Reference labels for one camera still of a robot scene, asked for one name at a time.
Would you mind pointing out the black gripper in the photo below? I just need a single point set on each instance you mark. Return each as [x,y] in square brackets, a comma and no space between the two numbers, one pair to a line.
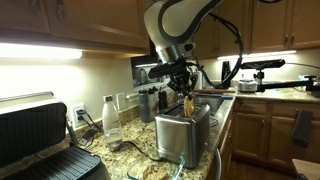
[181,79]

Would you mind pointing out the brown bread slice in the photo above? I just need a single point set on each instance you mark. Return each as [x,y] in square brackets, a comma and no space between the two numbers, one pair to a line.
[189,106]
[155,172]

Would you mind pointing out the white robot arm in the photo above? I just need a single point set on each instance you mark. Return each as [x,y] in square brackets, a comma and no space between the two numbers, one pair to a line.
[180,23]

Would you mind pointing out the stainless steel toaster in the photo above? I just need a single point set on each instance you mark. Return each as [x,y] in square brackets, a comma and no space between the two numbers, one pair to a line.
[181,136]

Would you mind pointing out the clear glass bowl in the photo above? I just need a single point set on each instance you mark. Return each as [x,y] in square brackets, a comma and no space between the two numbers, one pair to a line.
[135,171]

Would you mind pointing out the white paper towel roll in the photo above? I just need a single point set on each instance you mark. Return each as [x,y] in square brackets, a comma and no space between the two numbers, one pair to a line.
[199,80]

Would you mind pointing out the black drink bottle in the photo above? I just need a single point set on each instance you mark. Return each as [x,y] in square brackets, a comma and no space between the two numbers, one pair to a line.
[162,99]

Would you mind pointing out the kitchen sink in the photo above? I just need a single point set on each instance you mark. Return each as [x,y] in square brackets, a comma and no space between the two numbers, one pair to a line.
[213,101]

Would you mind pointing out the grey water bottle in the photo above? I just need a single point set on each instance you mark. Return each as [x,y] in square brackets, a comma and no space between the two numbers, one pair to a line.
[144,106]

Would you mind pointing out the kitchen window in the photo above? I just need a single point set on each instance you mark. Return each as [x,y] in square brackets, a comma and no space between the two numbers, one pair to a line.
[143,71]

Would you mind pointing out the small white appliance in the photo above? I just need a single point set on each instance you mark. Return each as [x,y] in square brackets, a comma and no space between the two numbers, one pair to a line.
[247,85]

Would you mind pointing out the wooden lower cabinet drawers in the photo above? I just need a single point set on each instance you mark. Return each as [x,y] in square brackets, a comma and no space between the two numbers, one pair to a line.
[225,150]

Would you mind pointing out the under-cabinet light strip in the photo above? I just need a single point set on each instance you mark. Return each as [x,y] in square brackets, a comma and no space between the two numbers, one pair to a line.
[40,51]
[260,54]

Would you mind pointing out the wooden base cabinets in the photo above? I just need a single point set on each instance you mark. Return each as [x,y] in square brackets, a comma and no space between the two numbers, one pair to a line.
[260,133]

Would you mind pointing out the wooden corner upper cabinets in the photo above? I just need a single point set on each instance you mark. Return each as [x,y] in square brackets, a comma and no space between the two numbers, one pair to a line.
[270,23]

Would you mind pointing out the black plug adapter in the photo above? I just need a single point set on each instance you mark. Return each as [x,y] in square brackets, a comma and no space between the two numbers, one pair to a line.
[81,115]

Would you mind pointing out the dark hanging towel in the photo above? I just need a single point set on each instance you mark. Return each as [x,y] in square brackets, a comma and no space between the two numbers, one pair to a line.
[301,128]

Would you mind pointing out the black panini grill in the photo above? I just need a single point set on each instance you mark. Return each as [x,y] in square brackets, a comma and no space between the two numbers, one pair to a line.
[36,140]

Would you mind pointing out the white light switch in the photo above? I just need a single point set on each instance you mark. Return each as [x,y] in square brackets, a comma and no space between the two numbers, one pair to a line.
[120,101]

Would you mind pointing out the black stereo camera bar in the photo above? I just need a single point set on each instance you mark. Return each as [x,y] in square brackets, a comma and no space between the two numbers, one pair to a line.
[263,64]

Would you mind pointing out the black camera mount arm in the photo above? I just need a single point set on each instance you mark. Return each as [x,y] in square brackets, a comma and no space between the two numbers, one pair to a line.
[286,84]

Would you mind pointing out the white wall outlet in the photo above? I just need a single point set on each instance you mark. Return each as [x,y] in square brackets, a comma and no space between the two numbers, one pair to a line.
[74,115]

